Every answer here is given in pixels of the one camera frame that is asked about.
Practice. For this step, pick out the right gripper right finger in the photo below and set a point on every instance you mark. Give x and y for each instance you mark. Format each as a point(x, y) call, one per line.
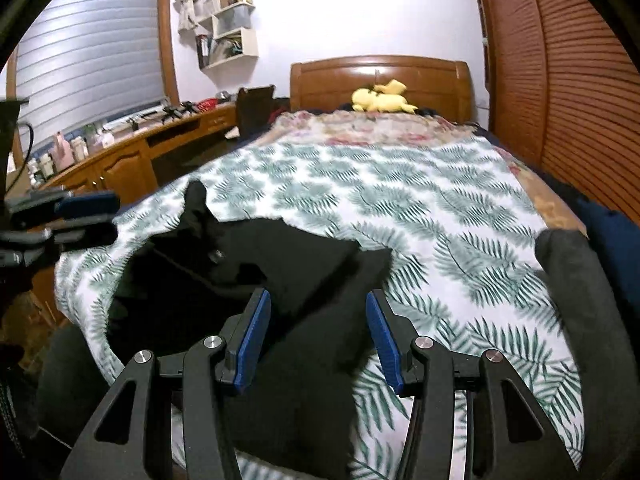
point(508, 435)

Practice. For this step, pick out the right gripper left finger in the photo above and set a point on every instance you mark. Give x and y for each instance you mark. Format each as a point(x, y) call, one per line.
point(127, 435)

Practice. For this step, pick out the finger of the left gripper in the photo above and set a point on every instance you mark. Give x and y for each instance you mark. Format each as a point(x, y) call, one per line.
point(46, 246)
point(41, 207)

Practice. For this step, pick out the black garment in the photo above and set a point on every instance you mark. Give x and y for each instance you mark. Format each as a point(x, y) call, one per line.
point(291, 306)

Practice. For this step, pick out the pink bottle on desk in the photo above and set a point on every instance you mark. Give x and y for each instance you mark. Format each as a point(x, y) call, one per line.
point(62, 153)

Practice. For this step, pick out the wooden desk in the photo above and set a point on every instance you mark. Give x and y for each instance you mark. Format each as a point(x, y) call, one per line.
point(140, 164)

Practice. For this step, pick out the grey folded garment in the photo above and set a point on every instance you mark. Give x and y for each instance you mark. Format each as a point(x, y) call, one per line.
point(602, 351)

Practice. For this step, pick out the grey window blind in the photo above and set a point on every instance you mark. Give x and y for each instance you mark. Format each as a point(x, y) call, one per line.
point(85, 62)

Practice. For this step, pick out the red basket on desk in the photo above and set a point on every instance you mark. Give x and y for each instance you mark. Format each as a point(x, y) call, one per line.
point(207, 105)

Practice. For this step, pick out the fern print bed cover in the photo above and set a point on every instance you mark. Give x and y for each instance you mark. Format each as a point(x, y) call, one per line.
point(461, 229)

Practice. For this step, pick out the navy blue garment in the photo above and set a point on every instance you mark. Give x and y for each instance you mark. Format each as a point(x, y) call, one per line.
point(616, 240)

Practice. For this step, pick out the floral quilt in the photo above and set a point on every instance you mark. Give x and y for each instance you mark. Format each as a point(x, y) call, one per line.
point(355, 128)

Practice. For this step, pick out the dark wooden chair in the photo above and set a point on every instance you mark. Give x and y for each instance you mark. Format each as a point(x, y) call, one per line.
point(253, 108)

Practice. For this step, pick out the yellow plush toy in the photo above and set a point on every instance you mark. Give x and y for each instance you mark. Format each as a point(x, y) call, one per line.
point(382, 98)

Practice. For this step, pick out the wooden headboard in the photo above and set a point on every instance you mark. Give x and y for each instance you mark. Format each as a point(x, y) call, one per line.
point(441, 85)

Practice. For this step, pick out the red-brown louvered wardrobe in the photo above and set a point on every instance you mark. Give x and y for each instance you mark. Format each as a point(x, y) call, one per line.
point(564, 96)

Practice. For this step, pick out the white wall shelf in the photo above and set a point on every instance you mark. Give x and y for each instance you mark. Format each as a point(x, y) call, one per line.
point(224, 32)

